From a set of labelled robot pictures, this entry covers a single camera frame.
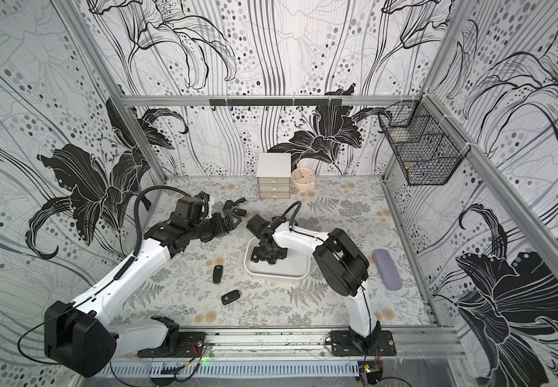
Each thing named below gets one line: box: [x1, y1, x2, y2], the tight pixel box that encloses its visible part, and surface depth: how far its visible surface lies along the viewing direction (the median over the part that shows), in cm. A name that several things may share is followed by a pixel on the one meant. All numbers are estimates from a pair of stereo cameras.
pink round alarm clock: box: [291, 166, 316, 192], surface depth 117 cm
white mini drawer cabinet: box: [256, 152, 292, 199], surface depth 109 cm
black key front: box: [220, 289, 242, 306], surface depth 83 cm
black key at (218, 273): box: [212, 264, 224, 284], surface depth 89 cm
